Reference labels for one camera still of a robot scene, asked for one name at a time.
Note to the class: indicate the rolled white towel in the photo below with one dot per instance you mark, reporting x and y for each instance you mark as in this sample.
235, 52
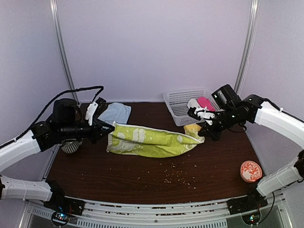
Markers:
194, 105

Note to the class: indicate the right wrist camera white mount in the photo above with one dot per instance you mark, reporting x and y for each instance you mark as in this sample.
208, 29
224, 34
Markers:
201, 114

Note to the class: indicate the right aluminium frame post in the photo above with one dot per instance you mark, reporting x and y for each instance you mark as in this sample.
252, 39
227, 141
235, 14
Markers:
249, 40

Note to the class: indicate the white plastic basket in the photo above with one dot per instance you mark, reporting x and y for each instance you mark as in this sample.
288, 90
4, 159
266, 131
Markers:
176, 102

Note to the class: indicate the red patterned bowl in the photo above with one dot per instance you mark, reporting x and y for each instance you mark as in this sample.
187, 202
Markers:
250, 171

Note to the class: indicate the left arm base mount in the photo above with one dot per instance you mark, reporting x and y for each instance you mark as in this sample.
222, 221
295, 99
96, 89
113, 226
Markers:
60, 203

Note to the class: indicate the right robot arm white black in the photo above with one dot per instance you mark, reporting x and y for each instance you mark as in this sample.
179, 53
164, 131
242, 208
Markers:
261, 111

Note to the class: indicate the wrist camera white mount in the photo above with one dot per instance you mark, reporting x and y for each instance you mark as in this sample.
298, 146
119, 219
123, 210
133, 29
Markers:
94, 110
201, 114

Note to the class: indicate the left aluminium frame post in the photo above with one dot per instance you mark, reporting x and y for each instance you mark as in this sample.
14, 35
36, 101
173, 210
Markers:
60, 42

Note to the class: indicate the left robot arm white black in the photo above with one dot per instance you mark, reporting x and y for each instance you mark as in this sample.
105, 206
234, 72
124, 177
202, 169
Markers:
40, 137

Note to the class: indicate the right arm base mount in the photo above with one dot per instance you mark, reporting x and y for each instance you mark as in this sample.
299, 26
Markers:
253, 200

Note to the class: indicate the green patterned towel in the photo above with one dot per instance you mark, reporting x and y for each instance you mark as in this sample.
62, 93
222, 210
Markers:
153, 143

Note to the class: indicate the light blue towel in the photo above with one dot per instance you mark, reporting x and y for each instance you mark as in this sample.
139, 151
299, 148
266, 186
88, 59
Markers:
116, 112

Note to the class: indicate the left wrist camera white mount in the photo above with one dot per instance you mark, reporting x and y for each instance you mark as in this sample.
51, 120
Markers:
94, 110

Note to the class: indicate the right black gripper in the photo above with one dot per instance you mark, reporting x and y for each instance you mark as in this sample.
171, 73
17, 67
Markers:
209, 132

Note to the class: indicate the striped ceramic mug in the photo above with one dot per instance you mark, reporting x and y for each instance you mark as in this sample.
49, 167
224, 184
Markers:
71, 146

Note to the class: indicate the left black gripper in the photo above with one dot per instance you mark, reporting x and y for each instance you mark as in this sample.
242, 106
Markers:
95, 130

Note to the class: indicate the rolled pink towel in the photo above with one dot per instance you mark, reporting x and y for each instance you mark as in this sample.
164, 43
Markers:
205, 103

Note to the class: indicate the aluminium frame post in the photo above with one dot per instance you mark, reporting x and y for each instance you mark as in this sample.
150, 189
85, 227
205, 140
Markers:
249, 40
60, 42

